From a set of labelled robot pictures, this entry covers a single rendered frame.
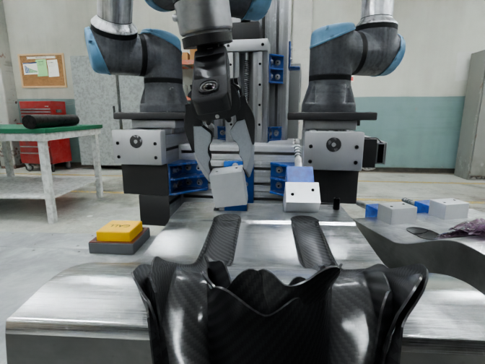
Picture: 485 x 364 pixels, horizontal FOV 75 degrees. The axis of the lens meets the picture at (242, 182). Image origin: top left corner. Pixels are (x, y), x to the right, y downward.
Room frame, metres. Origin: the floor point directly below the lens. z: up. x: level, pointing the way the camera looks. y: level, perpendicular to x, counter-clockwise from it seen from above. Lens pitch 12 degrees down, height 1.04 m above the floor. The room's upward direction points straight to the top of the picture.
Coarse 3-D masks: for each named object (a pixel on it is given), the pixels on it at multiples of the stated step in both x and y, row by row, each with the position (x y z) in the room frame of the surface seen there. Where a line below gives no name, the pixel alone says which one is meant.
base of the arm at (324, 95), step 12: (312, 84) 0.91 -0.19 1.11; (324, 84) 0.88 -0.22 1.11; (336, 84) 0.88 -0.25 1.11; (348, 84) 0.89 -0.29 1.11; (312, 96) 0.90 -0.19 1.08; (324, 96) 0.87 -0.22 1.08; (336, 96) 0.87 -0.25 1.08; (348, 96) 0.89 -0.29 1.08; (312, 108) 0.88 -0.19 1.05; (324, 108) 0.86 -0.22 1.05; (336, 108) 0.86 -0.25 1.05; (348, 108) 0.87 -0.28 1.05
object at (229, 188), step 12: (216, 168) 0.49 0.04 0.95; (228, 168) 0.48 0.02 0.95; (240, 168) 0.48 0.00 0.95; (216, 180) 0.46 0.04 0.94; (228, 180) 0.46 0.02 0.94; (240, 180) 0.46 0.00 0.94; (216, 192) 0.47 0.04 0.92; (228, 192) 0.47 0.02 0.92; (240, 192) 0.46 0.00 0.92; (216, 204) 0.47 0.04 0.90; (228, 204) 0.47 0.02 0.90; (240, 204) 0.47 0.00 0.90
